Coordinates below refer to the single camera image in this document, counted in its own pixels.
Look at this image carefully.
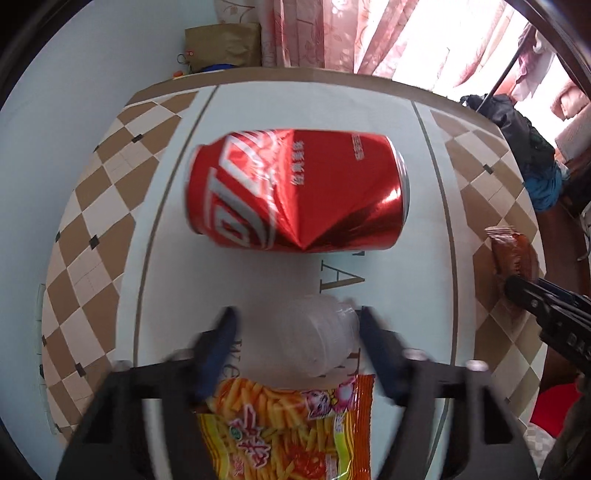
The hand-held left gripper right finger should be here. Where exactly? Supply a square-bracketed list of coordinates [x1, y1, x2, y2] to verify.
[358, 305, 539, 480]

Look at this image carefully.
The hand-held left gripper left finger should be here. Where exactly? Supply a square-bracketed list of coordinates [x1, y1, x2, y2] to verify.
[55, 305, 242, 480]

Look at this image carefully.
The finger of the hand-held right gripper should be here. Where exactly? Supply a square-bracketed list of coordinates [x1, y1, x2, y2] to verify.
[503, 274, 571, 326]
[537, 279, 591, 311]

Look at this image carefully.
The brown snack packet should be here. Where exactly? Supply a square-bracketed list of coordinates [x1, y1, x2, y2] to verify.
[485, 226, 541, 311]

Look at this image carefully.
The clear plastic cup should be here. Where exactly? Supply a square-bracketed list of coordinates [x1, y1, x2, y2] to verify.
[281, 295, 360, 377]

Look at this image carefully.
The red cloth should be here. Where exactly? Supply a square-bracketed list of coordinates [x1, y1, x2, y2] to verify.
[529, 381, 583, 440]

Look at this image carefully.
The yellow snack packet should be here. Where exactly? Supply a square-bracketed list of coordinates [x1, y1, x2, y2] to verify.
[194, 374, 376, 480]

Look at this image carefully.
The blue garment pile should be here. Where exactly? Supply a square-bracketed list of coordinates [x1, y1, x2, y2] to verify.
[526, 161, 572, 214]

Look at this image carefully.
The checkered tablecloth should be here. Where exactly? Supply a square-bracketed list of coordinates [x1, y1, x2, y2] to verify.
[34, 67, 549, 480]

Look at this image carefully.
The black garment pile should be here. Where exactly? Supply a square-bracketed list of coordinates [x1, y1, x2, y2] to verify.
[460, 93, 556, 182]

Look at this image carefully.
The white puffer jacket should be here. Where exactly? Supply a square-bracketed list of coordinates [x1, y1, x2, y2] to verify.
[551, 85, 591, 163]

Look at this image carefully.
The crushed red drink can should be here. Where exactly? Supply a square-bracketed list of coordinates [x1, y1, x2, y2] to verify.
[185, 128, 411, 254]

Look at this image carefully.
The black clothes rack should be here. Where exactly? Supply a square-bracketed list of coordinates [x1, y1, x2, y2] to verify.
[475, 14, 533, 114]

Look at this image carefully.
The pink pajamas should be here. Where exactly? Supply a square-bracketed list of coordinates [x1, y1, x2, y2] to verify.
[514, 23, 560, 99]

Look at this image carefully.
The pink sheer curtain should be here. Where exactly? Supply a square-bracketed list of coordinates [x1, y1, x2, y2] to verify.
[355, 0, 548, 89]

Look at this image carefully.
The brown paper bag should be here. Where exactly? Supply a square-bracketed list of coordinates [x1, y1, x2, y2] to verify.
[185, 21, 262, 73]

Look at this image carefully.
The pink floral curtain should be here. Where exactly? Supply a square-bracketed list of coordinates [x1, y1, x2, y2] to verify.
[215, 0, 419, 75]

